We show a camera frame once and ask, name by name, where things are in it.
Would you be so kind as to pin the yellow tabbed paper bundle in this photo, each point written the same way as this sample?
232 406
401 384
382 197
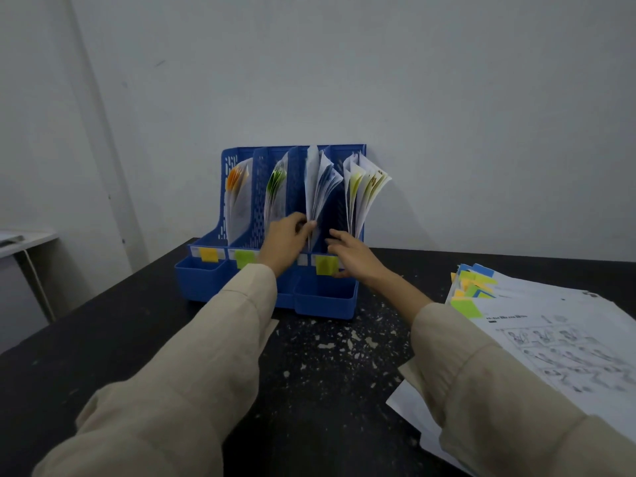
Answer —
360 193

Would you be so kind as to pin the white side table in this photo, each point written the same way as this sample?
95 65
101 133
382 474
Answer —
30 240

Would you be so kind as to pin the person's right hand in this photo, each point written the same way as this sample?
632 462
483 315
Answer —
357 258

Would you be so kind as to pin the green sticky note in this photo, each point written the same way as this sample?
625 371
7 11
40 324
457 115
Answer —
243 258

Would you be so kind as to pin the yellow-green sticky note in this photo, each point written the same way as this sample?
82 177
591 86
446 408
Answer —
326 265

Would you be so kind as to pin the blue plastic file organizer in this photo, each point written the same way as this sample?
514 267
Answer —
318 298

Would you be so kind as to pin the person's left forearm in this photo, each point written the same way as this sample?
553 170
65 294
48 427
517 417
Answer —
198 357

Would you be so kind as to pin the person's left hand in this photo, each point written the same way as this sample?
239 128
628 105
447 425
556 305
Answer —
280 245

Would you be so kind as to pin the orange tabbed paper bundle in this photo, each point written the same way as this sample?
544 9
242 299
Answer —
238 203

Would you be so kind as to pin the stack of printed white papers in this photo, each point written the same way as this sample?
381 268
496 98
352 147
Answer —
556 342

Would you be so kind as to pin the yellow sticky note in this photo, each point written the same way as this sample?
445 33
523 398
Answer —
209 254

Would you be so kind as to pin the green tabbed paper bundle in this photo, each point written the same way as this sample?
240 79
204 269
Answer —
276 193

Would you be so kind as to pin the cluster of coloured sticky tabs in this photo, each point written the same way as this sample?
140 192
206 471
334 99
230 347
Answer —
474 288

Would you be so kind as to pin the person's right forearm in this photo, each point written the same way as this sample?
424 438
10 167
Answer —
487 402

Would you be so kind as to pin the blue tabbed paper bundle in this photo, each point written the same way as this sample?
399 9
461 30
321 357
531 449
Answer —
318 188

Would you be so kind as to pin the person's left fingers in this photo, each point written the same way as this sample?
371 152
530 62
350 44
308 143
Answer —
304 227

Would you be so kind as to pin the person's right fingers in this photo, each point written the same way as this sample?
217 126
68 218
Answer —
339 242

